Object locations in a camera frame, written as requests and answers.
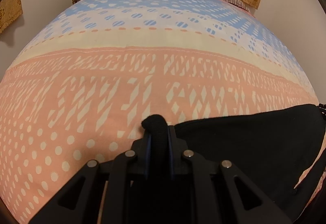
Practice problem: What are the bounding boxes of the black pants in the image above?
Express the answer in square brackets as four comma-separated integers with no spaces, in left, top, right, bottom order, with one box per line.
[129,103,326,224]

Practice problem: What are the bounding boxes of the beige side curtain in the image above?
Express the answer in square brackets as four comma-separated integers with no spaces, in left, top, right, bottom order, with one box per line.
[0,0,23,34]

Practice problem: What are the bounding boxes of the pink blue patterned bedspread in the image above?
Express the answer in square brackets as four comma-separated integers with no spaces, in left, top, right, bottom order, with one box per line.
[1,0,318,223]

